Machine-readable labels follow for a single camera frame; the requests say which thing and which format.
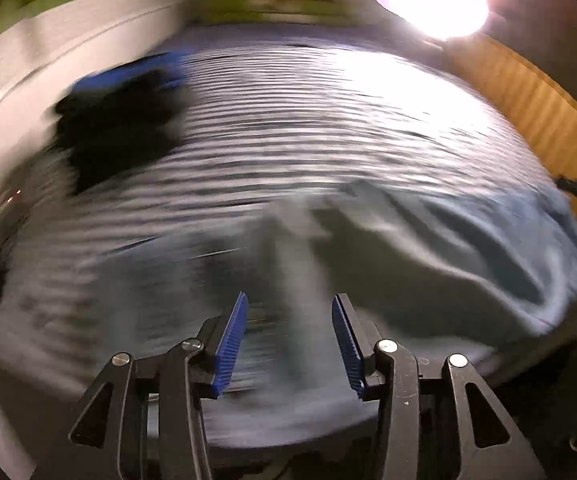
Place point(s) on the black folded clothes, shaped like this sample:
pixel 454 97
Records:
pixel 113 130

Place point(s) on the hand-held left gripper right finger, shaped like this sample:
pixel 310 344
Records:
pixel 348 345

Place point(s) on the striped bed quilt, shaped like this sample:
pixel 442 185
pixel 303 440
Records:
pixel 293 120

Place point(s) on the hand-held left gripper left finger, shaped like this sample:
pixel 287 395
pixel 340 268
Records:
pixel 231 345

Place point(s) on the white bed frame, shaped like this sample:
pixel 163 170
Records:
pixel 28 85

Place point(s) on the green floral folded blanket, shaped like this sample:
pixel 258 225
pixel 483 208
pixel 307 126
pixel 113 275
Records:
pixel 278 2

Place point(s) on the light blue denim jeans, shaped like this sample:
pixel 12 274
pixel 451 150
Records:
pixel 418 240

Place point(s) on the wooden slat bed rail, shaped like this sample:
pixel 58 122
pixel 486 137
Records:
pixel 533 100

